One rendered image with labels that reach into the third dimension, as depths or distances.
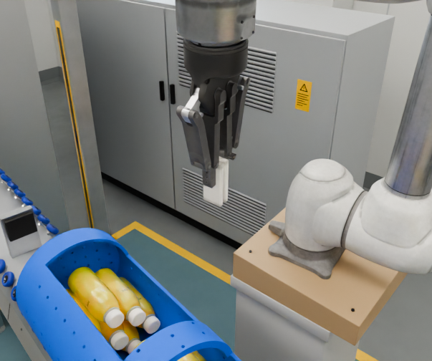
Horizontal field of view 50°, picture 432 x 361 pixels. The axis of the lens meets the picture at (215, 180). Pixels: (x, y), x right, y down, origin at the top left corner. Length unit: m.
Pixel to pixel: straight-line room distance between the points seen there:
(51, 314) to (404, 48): 2.82
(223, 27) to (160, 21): 2.24
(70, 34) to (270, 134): 1.20
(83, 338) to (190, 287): 1.83
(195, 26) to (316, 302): 0.86
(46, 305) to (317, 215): 0.65
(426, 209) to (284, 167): 1.42
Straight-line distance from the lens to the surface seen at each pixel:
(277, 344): 1.43
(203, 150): 0.57
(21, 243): 1.65
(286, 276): 1.26
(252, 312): 1.42
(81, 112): 1.70
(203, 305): 2.67
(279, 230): 1.34
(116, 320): 1.08
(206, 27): 0.51
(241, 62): 0.54
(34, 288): 1.14
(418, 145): 1.04
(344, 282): 1.27
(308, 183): 1.15
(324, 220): 1.16
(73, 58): 1.64
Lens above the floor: 1.92
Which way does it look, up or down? 31 degrees down
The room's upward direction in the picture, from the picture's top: straight up
